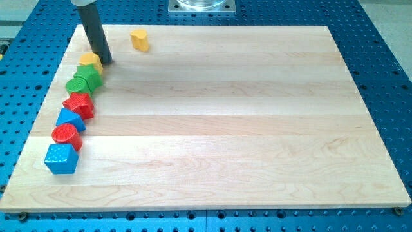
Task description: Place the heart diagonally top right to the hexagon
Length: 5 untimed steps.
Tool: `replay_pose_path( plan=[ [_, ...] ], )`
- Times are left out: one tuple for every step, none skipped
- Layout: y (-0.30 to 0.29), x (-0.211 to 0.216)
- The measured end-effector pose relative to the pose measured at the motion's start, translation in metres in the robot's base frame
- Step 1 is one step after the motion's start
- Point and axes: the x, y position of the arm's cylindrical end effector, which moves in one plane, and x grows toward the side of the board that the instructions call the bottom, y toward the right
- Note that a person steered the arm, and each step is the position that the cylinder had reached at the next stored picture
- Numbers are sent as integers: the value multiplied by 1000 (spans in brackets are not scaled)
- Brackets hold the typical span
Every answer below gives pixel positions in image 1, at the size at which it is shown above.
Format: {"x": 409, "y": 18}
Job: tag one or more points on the white rod holder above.
{"x": 82, "y": 2}

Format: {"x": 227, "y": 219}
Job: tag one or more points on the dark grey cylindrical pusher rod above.
{"x": 94, "y": 31}

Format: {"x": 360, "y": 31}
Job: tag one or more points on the yellow hexagon block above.
{"x": 91, "y": 58}

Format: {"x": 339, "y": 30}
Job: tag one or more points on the yellow heart block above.
{"x": 139, "y": 40}

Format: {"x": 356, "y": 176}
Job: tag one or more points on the green star block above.
{"x": 90, "y": 75}

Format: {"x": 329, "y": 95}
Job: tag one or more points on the green cylinder block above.
{"x": 77, "y": 85}

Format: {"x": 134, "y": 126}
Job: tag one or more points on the red star block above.
{"x": 81, "y": 104}

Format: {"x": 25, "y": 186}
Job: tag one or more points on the blue triangle block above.
{"x": 68, "y": 117}

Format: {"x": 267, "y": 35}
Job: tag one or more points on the red cylinder block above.
{"x": 67, "y": 134}

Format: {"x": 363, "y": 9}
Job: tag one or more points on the blue cube block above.
{"x": 61, "y": 159}

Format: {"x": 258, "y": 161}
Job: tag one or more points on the light wooden board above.
{"x": 213, "y": 117}

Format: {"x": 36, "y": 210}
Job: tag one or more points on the left board clamp screw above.
{"x": 22, "y": 216}

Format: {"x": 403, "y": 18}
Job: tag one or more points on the board clamp screw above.
{"x": 398, "y": 211}
{"x": 22, "y": 216}

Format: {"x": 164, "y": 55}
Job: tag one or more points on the right board clamp screw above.
{"x": 398, "y": 211}

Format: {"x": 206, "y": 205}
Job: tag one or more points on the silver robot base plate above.
{"x": 183, "y": 6}

